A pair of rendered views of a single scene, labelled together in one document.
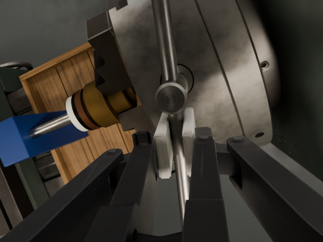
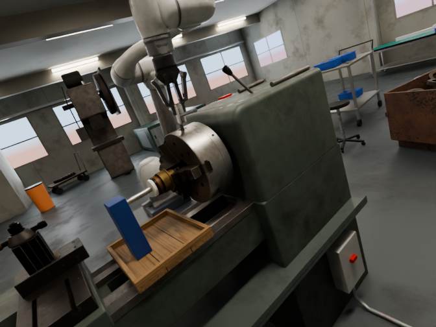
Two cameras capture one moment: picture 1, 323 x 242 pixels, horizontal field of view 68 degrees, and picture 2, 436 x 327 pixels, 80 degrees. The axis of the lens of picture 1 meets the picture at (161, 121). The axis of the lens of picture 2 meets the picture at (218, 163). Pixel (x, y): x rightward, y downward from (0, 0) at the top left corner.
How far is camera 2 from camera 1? 1.02 m
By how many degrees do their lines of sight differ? 81
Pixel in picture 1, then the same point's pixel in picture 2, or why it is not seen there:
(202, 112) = (191, 130)
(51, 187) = (113, 305)
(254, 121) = (207, 130)
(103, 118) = (163, 174)
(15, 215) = (82, 292)
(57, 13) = not seen: outside the picture
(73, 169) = (138, 273)
